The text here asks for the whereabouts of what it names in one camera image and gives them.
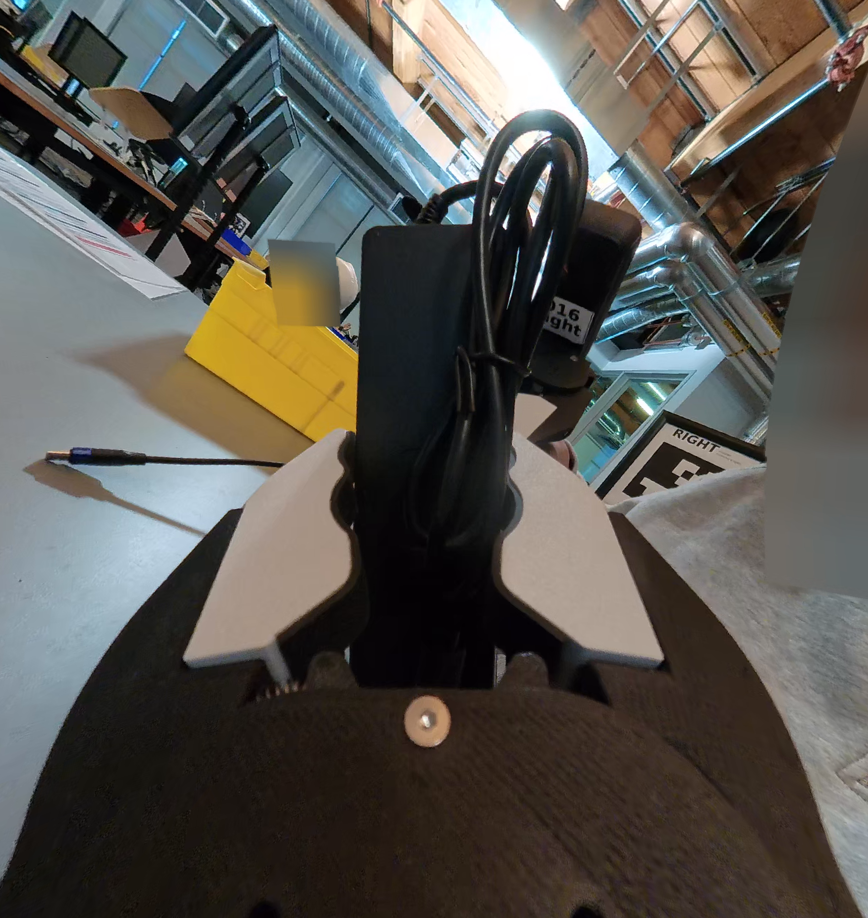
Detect black monitor stand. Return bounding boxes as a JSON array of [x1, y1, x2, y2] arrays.
[[147, 100, 252, 262], [186, 158, 270, 289]]

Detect red pipe valve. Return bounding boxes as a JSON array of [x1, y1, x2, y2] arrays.
[[824, 25, 868, 90]]

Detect brown chair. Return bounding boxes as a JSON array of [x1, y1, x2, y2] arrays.
[[89, 86, 175, 143]]

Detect large black monitor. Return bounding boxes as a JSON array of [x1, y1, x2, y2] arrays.
[[168, 25, 280, 159]]

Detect silver insulated pipes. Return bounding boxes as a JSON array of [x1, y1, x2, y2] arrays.
[[599, 154, 801, 381]]

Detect black power adapter brick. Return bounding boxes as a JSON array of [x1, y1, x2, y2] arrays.
[[349, 224, 535, 689]]

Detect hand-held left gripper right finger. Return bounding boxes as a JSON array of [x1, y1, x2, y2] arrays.
[[491, 435, 666, 689]]

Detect small black monitor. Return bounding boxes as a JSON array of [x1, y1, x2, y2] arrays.
[[243, 172, 295, 227]]

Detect black usb cable blue plug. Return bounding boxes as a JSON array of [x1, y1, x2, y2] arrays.
[[45, 446, 286, 469]]

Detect person's grey hoodie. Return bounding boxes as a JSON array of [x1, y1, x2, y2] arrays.
[[609, 466, 868, 918]]

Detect white paper sheet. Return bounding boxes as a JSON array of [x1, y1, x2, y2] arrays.
[[0, 129, 187, 298]]

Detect yellow plastic bin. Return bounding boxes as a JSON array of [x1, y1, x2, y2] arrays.
[[184, 258, 363, 442]]

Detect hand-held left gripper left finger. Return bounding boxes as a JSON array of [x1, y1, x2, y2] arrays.
[[183, 429, 361, 688]]

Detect black framed marker sign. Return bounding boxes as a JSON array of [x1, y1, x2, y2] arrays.
[[595, 410, 768, 504]]

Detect distant black monitor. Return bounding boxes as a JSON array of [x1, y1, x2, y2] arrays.
[[46, 13, 128, 87]]

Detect silver ventilation duct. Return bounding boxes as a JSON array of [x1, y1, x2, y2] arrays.
[[247, 0, 492, 209]]

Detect wooden desk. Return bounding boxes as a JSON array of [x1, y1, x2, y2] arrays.
[[0, 39, 263, 262]]

